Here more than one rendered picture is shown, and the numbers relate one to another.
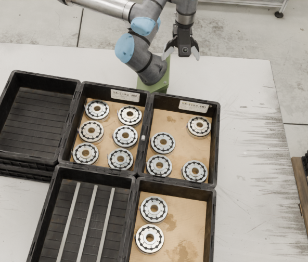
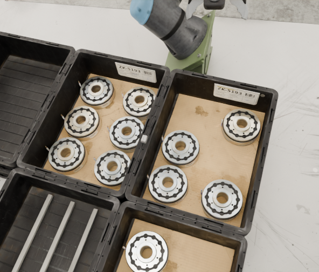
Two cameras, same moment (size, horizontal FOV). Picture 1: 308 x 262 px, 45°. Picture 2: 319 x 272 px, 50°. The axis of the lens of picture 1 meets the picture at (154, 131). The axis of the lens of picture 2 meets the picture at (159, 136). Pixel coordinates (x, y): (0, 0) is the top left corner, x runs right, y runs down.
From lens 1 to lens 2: 0.64 m
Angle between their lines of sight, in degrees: 14
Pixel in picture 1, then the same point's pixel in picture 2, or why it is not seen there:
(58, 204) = (17, 223)
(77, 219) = (37, 249)
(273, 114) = not seen: outside the picture
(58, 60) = (75, 24)
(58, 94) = (54, 67)
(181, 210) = (192, 258)
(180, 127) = (213, 124)
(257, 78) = not seen: outside the picture
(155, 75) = (187, 44)
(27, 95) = (15, 66)
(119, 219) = not seen: hidden behind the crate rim
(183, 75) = (236, 48)
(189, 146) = (222, 155)
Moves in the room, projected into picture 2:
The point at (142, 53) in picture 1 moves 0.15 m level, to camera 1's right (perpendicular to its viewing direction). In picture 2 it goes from (167, 11) to (216, 19)
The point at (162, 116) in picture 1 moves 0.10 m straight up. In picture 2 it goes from (189, 105) to (189, 86)
